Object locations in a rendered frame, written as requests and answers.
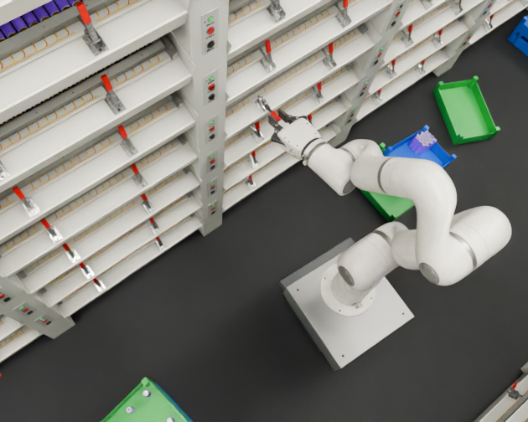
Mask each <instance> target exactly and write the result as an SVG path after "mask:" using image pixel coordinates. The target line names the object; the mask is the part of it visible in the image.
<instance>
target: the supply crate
mask: <svg viewBox="0 0 528 422"><path fill-rule="evenodd" d="M144 390H148V391H150V392H151V396H150V397H146V396H144V395H143V391H144ZM127 407H133V408H134V409H135V411H134V412H133V413H128V412H127V411H126V409H127ZM167 418H173V419H174V422H188V421H187V420H186V419H185V418H184V417H183V416H182V414H181V413H180V412H179V411H178V410H177V409H176V408H175V407H174V406H173V405H172V404H171V402H170V401H169V400H168V399H167V398H166V397H165V396H164V395H163V394H162V393H161V392H160V390H159V389H158V388H157V387H156V386H155V385H154V384H153V383H152V382H151V381H150V380H149V378H146V377H145V378H144V379H143V380H142V381H141V383H140V384H139V385H138V386H137V387H136V388H135V389H134V390H133V391H132V392H131V393H130V394H129V395H128V396H127V397H126V398H125V399H124V400H123V401H122V402H121V403H119V405H118V406H117V407H116V408H114V410H112V412H110V413H109V415H107V417H105V418H104V419H103V420H102V422H167Z"/></svg>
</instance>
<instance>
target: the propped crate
mask: <svg viewBox="0 0 528 422"><path fill-rule="evenodd" d="M428 129H429V127H428V126H427V125H425V126H424V127H423V128H422V129H421V130H420V131H417V132H416V133H414V134H412V135H411V136H409V137H407V138H406V139H404V140H402V141H400V142H398V143H397V144H395V145H394V146H392V147H391V146H389V147H387V148H386V149H385V151H384V152H383V153H382V154H383V156H384V157H406V158H418V159H426V160H429V161H433V162H435V163H436V164H438V165H439V166H441V167H442V168H443V169H444V168H446V167H447V166H448V165H449V164H450V163H451V162H452V161H453V160H454V159H455V158H456V155H455V154H453V155H452V156H449V155H448V154H447V153H446V152H445V151H444V150H443V149H442V148H441V146H440V145H439V144H438V143H437V142H435V143H434V144H433V145H432V146H431V147H430V148H429V149H428V150H426V151H425V152H423V153H422V154H416V153H415V152H414V151H413V150H412V149H411V148H410V147H409V145H410V141H411V140H412V139H413V138H414V137H415V136H416V135H417V134H420V133H421V131H426V130H428Z"/></svg>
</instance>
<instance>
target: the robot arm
mask: <svg viewBox="0 0 528 422"><path fill-rule="evenodd" d="M277 112H278V116H279V117H280V118H281V119H282V120H283V121H284V122H286V123H289V124H290V125H289V126H287V127H285V128H283V127H282V126H280V125H279V124H278V121H277V120H276V119H275V118H274V117H273V116H272V115H268V123H269V124H270V125H271V126H272V127H273V128H274V133H273V134H272V136H271V141H272V142H276V143H278V145H279V146H280V147H281V148H283V149H284V150H285V151H286V152H288V153H289V154H291V155H292V156H293V157H295V158H297V159H298V160H303V165H304V166H306V165H308V166H309V167H310V168H311V169H312V170H313V171H314V172H315V173H316V174H317V175H318V176H320V177H321V178H322V179H323V180H324V181H325V182H326V183H327V184H328V185H329V186H330V187H331V188H332V189H333V190H334V191H335V192H336V193H337V194H338V195H340V196H344V195H346V194H348V193H350V192H351V191H352V190H354V189H355V187H357V188H360V189H362V190H365V191H369V192H373V193H381V194H385V195H390V196H395V197H399V198H408V199H410V200H411V201H412V202H413V203H414V205H415V207H416V211H417V229H414V230H409V229H408V228H407V227H406V226H405V225H404V224H402V223H400V222H390V223H387V224H383V225H381V226H380V227H379V228H377V229H375V230H374V231H373V232H371V233H370V234H368V235H366V236H365V237H364V238H363V239H361V240H359V241H358V242H356V243H355V244H353V245H352V246H350V247H349V248H348V249H347V250H346V251H344V252H343V253H342V254H341V255H340V257H339V258H338V261H337V263H336V264H334V265H331V266H330V267H329V268H328V269H327V270H326V271H325V272H324V275H323V277H322V279H321V282H320V291H321V296H322V297H323V300H324V302H325V304H326V305H327V306H328V307H329V308H330V309H331V310H332V311H334V312H336V313H338V314H340V315H342V316H346V317H353V316H357V315H359V314H361V313H363V312H365V311H366V310H368V309H369V307H370V306H371V304H372V303H373V301H374V299H375V287H376V286H377V285H378V284H379V283H380V282H381V280H382V278H383V277H384V276H385V275H387V274H388V273H390V272H391V271H392V270H394V269H395V268H396V267H397V266H399V265H400V266H402V267H404V268H406V269H410V270H420V271H421V272H422V274H423V275H424V276H425V277H426V278H427V279H428V280H429V281H431V282H432V283H433V284H436V285H439V286H450V285H452V284H454V283H456V282H458V281H460V280H462V279H463V278H464V277H465V276H467V275H468V274H470V273H471V272H472V271H474V270H475V269H477V268H478V267H479V266H481V265H482V264H483V263H484V262H485V261H486V260H488V259H489V258H491V257H492V256H493V255H495V254H496V253H497V252H499V251H500V250H501V249H502V248H504V247H505V246H506V244H507V243H508V242H509V240H510V236H511V226H510V222H509V220H508V219H507V218H506V216H505V215H504V214H503V213H502V212H501V211H499V210H498V209H497V208H493V207H490V206H480V207H476V208H471V209H468V210H465V211H463V212H461V213H458V214H455V215H453V214H454V210H455V208H456V203H457V193H456V188H455V186H454V184H453V181H452V179H451V178H450V177H449V176H448V174H447V173H446V172H445V170H444V169H443V168H442V167H441V166H439V165H438V164H436V163H435V162H433V161H429V160H426V159H418V158H406V157H384V156H383V154H382V151H381V149H380V147H379V146H378V145H377V144H376V143H375V142H373V141H372V140H366V139H357V140H353V141H351V142H348V143H347V144H345V145H343V146H342V147H341V148H339V149H335V148H333V147H331V146H330V145H329V144H328V143H327V142H326V141H325V140H324V139H323V138H322V137H321V136H320V134H319V133H318V132H317V130H316V129H315V128H314V127H313V126H312V125H311V124H310V123H309V122H308V119H307V117H306V116H292V115H288V114H287V113H286V112H285V111H282V110H281V109H280V108H279V109H278V110H277Z"/></svg>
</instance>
